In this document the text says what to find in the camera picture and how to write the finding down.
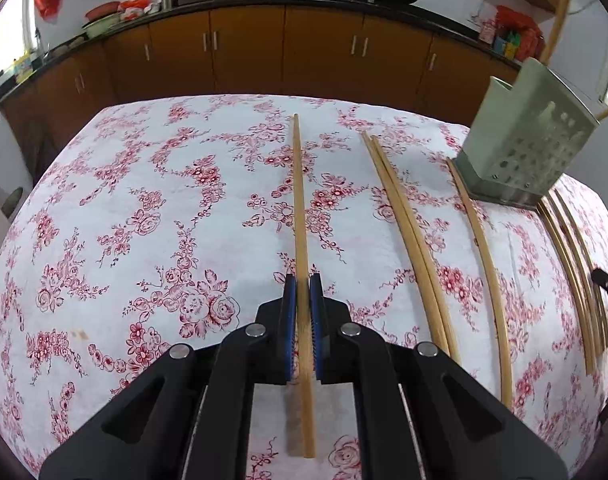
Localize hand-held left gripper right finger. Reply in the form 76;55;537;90
309;274;570;480

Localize green basin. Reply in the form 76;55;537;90
82;12;122;39

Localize yellow packet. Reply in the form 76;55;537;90
14;52;34;84

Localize wooden lower kitchen cabinets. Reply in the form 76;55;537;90
0;2;525;171

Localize red bowl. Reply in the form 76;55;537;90
86;1;120;21

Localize red and white packet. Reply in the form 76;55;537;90
118;0;162;21

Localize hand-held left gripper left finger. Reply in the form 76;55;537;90
38;274;299;480

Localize colourful bottles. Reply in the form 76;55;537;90
494;30;523;59

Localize pale green chopstick holder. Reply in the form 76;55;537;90
456;57;601;211

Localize large red bag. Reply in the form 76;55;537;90
494;5;546;61

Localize black kitchen countertop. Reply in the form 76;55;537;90
0;0;525;106

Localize red floral tablecloth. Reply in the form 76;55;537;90
0;94;608;480

